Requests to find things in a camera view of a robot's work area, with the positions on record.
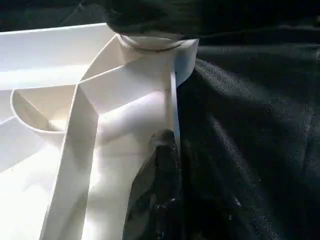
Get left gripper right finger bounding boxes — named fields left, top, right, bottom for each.
left=180, top=139, right=256, bottom=240

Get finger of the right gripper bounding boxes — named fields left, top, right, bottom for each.
left=101, top=0, right=202, bottom=39

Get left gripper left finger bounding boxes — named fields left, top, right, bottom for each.
left=122, top=128, right=183, bottom=240

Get white plastic table leg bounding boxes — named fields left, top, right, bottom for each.
left=117, top=32, right=187, bottom=52

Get white plastic table top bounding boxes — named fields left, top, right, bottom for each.
left=0, top=22, right=200, bottom=240

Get black plastic mat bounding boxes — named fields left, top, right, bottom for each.
left=0, top=0, right=320, bottom=240

